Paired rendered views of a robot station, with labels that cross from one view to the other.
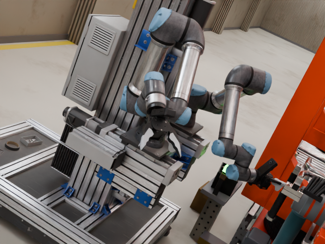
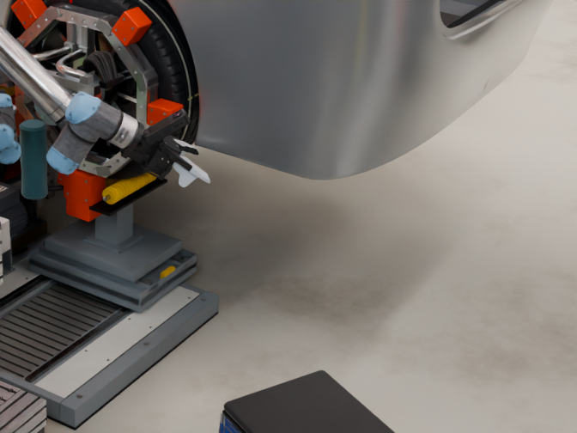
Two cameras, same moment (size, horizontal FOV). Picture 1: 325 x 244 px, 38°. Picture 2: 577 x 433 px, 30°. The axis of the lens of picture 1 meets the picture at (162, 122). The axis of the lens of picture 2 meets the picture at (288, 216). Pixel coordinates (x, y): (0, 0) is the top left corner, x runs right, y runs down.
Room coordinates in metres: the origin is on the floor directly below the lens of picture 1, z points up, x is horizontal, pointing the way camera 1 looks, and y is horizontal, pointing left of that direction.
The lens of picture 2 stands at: (0.92, 2.23, 2.14)
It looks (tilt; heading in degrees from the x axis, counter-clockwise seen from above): 27 degrees down; 279
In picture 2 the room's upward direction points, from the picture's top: 5 degrees clockwise
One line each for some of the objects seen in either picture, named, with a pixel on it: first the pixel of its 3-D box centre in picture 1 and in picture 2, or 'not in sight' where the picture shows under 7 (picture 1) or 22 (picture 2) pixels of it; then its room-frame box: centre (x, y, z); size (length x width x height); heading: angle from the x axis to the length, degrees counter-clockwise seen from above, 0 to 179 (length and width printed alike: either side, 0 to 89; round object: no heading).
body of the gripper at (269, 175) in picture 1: (259, 177); not in sight; (2.27, -0.58, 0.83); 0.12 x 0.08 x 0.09; 123
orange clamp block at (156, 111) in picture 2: (324, 241); (164, 114); (1.82, -0.84, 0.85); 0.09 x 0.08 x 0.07; 162
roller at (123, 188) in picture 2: not in sight; (130, 184); (1.98, -0.99, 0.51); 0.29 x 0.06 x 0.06; 72
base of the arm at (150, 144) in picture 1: (152, 131); not in sight; (2.15, 0.03, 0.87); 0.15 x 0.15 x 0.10
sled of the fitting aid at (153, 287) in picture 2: not in sight; (113, 261); (2.07, -1.09, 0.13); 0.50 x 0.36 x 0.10; 162
